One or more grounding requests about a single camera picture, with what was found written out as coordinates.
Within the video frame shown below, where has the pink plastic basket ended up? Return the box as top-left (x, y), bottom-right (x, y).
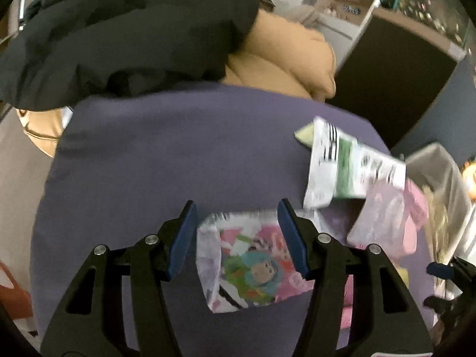
top-left (400, 178), bottom-right (430, 255)

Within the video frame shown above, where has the pink wrapper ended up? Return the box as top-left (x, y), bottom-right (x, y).
top-left (347, 180), bottom-right (408, 253)

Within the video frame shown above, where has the glass tank with stickers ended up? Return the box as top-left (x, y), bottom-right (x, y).
top-left (387, 0), bottom-right (473, 51)

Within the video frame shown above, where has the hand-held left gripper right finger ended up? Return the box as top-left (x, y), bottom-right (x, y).
top-left (277, 198), bottom-right (434, 357)

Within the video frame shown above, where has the pink hexagonal box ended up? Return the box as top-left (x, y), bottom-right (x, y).
top-left (340, 279), bottom-right (354, 330)

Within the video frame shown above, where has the cartoon print wrapper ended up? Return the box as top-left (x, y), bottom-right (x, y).
top-left (196, 208), bottom-right (317, 312)

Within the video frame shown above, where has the purple tablecloth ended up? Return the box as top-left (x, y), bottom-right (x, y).
top-left (30, 82), bottom-right (436, 357)

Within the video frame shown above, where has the black jacket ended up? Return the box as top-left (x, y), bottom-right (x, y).
top-left (0, 0), bottom-right (261, 111)

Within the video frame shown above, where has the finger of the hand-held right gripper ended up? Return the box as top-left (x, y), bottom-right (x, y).
top-left (426, 256), bottom-right (476, 287)
top-left (424, 295), bottom-right (462, 313)

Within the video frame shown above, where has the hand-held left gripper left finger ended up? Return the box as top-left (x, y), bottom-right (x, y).
top-left (40, 200), bottom-right (198, 357)

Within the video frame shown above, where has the white green snack bag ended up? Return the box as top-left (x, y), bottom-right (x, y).
top-left (303, 116), bottom-right (407, 209)

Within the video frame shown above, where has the yellow duck plush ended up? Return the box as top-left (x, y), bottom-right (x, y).
top-left (461, 158), bottom-right (476, 203)

